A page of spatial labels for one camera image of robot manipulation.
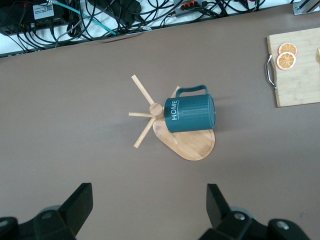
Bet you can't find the wooden mug tree rack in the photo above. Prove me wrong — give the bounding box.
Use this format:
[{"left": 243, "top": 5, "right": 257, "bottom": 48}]
[{"left": 128, "top": 74, "right": 216, "bottom": 161}]

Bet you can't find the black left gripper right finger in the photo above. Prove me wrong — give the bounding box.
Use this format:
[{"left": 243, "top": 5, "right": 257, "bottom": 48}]
[{"left": 199, "top": 184, "right": 311, "bottom": 240}]

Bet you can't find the black electronics box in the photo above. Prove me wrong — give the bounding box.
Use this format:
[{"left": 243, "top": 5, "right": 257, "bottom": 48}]
[{"left": 0, "top": 0, "right": 70, "bottom": 36}]

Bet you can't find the black power adapter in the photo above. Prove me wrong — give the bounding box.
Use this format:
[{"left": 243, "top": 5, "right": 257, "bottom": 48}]
[{"left": 87, "top": 0, "right": 142, "bottom": 26}]

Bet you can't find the teal cable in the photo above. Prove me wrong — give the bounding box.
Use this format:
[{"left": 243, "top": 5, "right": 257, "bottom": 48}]
[{"left": 53, "top": 0, "right": 118, "bottom": 36}]

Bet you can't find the orange slice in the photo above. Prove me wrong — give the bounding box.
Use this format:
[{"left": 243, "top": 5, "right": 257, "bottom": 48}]
[
  {"left": 276, "top": 51, "right": 297, "bottom": 72},
  {"left": 278, "top": 42, "right": 299, "bottom": 57}
]

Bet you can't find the bamboo cutting board, metal handle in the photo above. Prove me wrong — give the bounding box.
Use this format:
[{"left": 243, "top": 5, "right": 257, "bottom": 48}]
[{"left": 264, "top": 27, "right": 320, "bottom": 108}]

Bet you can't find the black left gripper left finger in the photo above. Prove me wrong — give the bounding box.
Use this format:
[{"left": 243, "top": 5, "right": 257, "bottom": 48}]
[{"left": 0, "top": 183, "right": 94, "bottom": 240}]

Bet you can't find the black cable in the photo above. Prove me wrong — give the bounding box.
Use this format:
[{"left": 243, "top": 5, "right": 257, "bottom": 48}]
[
  {"left": 139, "top": 0, "right": 177, "bottom": 29},
  {"left": 4, "top": 29, "right": 83, "bottom": 49}
]

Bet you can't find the grey power strip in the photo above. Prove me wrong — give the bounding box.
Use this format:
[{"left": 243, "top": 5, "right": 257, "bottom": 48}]
[{"left": 173, "top": 0, "right": 208, "bottom": 19}]

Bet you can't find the teal mug with yellow inside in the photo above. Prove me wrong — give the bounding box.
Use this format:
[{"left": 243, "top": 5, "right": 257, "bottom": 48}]
[{"left": 163, "top": 84, "right": 217, "bottom": 134}]

